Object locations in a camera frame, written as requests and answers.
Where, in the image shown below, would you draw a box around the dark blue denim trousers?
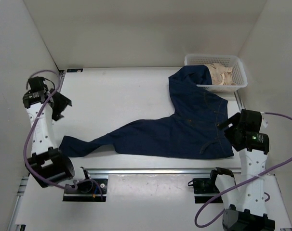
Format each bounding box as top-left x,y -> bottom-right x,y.
60,65 -> 234,159

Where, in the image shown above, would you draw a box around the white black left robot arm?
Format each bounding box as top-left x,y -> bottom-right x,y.
23,77 -> 75,188

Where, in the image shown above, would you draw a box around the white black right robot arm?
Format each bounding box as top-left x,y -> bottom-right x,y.
218,109 -> 276,231

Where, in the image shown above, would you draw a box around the white plastic perforated basket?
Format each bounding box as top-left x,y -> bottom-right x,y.
184,54 -> 248,93

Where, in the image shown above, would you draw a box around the beige folded cloth in basket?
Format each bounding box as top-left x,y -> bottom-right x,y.
205,63 -> 235,86

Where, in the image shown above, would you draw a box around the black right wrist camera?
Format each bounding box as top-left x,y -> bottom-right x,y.
239,109 -> 262,132

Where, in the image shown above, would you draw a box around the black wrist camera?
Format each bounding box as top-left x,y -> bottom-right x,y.
26,77 -> 55,93
239,109 -> 262,132

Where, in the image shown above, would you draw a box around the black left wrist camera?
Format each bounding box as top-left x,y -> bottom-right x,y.
26,77 -> 55,93

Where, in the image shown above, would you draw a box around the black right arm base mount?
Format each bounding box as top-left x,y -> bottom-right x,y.
187,178 -> 219,204

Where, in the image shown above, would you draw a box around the aluminium table edge rail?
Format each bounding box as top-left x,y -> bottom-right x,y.
84,167 -> 242,179

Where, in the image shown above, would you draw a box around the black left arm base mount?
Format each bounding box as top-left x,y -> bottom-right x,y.
62,173 -> 108,203

